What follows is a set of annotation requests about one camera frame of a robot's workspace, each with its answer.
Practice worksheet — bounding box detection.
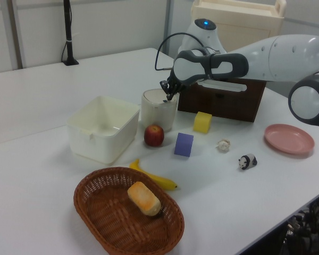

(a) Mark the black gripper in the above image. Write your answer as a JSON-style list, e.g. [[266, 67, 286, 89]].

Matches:
[[160, 70, 188, 101]]

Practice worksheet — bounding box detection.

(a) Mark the white lidded trash can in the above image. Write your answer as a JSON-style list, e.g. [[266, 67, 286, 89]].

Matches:
[[140, 89, 178, 133]]

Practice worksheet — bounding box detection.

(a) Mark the yellow cube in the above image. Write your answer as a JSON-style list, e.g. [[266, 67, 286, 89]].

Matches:
[[192, 111, 213, 133]]

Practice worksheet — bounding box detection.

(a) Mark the red apple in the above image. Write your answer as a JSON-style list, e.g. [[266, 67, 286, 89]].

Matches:
[[144, 124, 165, 148]]

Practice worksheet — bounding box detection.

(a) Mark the purple cube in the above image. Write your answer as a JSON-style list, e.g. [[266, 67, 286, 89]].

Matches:
[[174, 132, 195, 157]]

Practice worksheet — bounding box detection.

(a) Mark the brown and cream cabinet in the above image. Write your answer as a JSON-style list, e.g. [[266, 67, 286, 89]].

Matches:
[[177, 0, 287, 123]]

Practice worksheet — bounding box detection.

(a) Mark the crumpled white paper ball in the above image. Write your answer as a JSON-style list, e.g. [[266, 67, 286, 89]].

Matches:
[[216, 138, 232, 152]]

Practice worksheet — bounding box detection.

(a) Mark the cream plastic storage bin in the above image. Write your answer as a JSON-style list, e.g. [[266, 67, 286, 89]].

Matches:
[[66, 95, 140, 165]]

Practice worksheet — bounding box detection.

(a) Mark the yellow banana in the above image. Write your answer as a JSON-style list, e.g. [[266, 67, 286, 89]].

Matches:
[[129, 158, 179, 191]]

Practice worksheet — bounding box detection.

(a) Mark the panda toy figure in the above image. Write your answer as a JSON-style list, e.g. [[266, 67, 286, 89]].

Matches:
[[238, 153, 258, 172]]

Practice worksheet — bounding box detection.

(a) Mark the bread loaf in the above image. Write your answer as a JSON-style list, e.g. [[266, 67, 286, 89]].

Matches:
[[127, 181, 162, 217]]

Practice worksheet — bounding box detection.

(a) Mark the pink plate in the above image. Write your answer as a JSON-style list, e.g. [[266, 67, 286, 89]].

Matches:
[[264, 123, 315, 156]]

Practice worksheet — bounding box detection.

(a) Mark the brown wicker basket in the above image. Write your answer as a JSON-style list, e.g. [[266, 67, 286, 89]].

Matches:
[[73, 166, 185, 253]]

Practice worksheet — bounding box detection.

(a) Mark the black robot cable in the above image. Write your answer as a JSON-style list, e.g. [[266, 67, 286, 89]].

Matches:
[[155, 32, 216, 71]]

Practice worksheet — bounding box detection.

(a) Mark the black wire tangle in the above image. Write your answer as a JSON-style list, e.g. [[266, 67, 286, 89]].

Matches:
[[281, 196, 319, 255]]

